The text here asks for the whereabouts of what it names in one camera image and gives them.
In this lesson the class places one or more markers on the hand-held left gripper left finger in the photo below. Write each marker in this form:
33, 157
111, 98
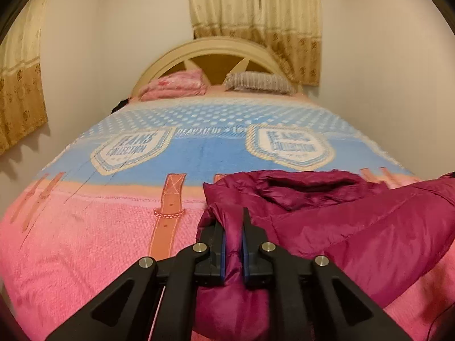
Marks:
221, 255

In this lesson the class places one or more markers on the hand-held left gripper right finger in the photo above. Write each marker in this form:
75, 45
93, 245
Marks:
245, 252

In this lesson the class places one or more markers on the magenta puffer jacket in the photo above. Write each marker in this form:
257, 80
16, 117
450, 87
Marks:
337, 227

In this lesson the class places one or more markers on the blue and pink printed blanket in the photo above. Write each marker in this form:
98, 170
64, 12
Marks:
89, 238

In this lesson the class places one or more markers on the striped pillow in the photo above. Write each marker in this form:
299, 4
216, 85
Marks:
259, 81

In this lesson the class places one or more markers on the pink folded quilt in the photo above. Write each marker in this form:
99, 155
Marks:
170, 83

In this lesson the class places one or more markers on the dark cloth beside bed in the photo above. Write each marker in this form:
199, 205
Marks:
121, 104

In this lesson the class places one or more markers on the cream wooden bed headboard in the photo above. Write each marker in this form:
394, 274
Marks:
213, 60

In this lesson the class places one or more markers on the beige floral curtain panel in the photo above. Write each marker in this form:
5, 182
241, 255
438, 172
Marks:
295, 25
224, 7

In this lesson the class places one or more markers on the wide beige floral curtain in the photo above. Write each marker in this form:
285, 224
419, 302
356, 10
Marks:
21, 96

